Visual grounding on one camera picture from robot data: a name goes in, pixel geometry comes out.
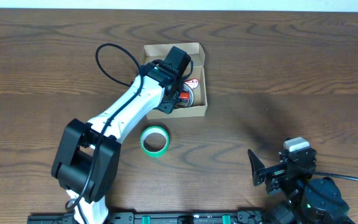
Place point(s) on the green tape roll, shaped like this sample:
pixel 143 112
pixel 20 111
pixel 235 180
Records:
pixel 154 130

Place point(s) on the cardboard box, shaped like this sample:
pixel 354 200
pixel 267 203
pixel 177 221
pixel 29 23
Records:
pixel 197 54

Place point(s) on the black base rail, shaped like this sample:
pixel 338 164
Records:
pixel 239 217

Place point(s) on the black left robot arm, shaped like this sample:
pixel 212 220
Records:
pixel 88 154

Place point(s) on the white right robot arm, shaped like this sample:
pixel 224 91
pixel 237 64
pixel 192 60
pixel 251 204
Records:
pixel 307 200

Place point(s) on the red utility knife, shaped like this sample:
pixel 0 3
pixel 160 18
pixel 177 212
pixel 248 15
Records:
pixel 193 83

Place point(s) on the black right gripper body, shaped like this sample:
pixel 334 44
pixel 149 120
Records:
pixel 270 172

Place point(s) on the red stapler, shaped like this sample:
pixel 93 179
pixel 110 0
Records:
pixel 184 96

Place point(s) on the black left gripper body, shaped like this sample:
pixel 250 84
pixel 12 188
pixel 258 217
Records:
pixel 171 106

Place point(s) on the white tape roll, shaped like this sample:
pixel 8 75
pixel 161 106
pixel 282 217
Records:
pixel 185 104

